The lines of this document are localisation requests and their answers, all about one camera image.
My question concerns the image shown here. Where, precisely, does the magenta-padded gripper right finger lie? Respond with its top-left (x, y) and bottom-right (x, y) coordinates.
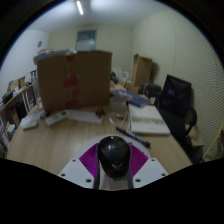
top-left (127, 143), bottom-right (170, 190)

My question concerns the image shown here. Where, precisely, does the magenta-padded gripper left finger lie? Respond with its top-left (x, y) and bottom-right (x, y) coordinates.
top-left (57, 143), bottom-right (101, 190)

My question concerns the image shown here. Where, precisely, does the black computer mouse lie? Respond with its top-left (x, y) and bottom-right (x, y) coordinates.
top-left (96, 134), bottom-right (132, 179)

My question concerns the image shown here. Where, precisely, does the black pen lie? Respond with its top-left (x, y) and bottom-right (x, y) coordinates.
top-left (115, 126), bottom-right (151, 148)

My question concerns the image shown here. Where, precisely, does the black chair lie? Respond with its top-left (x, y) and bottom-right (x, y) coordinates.
top-left (156, 99), bottom-right (200, 159)

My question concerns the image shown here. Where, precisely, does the white remote control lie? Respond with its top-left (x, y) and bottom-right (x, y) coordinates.
top-left (44, 110), bottom-right (70, 127)

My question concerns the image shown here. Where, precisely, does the white paper sheet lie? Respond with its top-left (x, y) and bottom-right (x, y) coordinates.
top-left (64, 109), bottom-right (104, 125)

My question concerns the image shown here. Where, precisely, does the shelf unit with books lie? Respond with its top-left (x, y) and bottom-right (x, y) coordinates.
top-left (0, 116), bottom-right (13, 158)

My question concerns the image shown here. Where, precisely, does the black framed panel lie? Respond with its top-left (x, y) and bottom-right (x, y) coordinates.
top-left (159, 74), bottom-right (193, 118)

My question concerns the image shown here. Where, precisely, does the black bag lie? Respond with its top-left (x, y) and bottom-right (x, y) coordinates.
top-left (138, 82), bottom-right (163, 99)

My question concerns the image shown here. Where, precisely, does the large brown cardboard box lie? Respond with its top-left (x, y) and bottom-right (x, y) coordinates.
top-left (36, 49), bottom-right (113, 113)

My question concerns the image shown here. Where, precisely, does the wooden side desk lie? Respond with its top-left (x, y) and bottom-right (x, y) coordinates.
top-left (0, 75), bottom-right (38, 121)

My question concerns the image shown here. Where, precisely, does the tall narrow cardboard box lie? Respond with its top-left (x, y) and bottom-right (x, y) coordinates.
top-left (131, 54), bottom-right (154, 88)

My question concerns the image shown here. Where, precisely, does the ceiling light tube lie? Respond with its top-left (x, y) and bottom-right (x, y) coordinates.
top-left (75, 0), bottom-right (85, 16)

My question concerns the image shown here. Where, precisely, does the wall window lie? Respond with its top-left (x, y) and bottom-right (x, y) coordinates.
top-left (75, 29), bottom-right (98, 51)

